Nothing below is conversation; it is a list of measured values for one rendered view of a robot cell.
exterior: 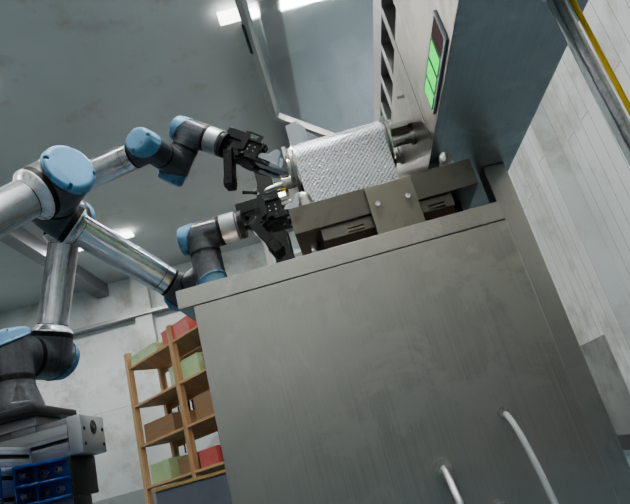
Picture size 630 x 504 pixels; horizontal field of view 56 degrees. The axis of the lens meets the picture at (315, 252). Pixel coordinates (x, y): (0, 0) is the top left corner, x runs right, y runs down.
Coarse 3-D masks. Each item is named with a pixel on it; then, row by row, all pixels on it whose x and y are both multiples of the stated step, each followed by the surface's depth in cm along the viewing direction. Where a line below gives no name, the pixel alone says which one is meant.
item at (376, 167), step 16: (352, 160) 150; (368, 160) 150; (384, 160) 150; (304, 176) 150; (320, 176) 150; (336, 176) 150; (352, 176) 149; (368, 176) 149; (384, 176) 148; (320, 192) 149; (336, 192) 148
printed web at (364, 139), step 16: (352, 128) 157; (368, 128) 154; (304, 144) 155; (320, 144) 153; (336, 144) 152; (352, 144) 152; (368, 144) 151; (384, 144) 151; (304, 160) 152; (320, 160) 151; (336, 160) 151
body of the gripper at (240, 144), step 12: (228, 132) 164; (240, 132) 164; (252, 132) 161; (216, 144) 162; (228, 144) 166; (240, 144) 161; (252, 144) 162; (264, 144) 165; (240, 156) 160; (252, 168) 163
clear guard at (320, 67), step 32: (256, 0) 194; (288, 0) 186; (320, 0) 180; (352, 0) 173; (256, 32) 211; (288, 32) 202; (320, 32) 194; (352, 32) 187; (288, 64) 221; (320, 64) 212; (352, 64) 203; (288, 96) 244; (320, 96) 233; (352, 96) 222; (320, 128) 258
